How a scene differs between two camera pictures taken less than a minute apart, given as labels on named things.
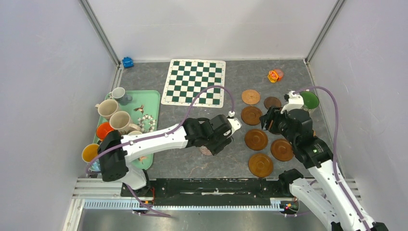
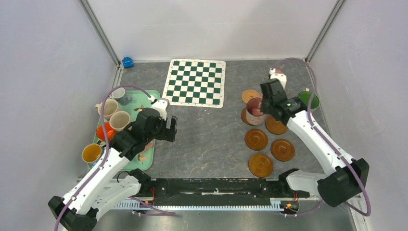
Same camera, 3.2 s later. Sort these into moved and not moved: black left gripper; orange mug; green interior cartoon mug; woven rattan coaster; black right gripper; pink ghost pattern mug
Moved: pink ghost pattern mug; black right gripper; black left gripper
Not moved: orange mug; green interior cartoon mug; woven rattan coaster
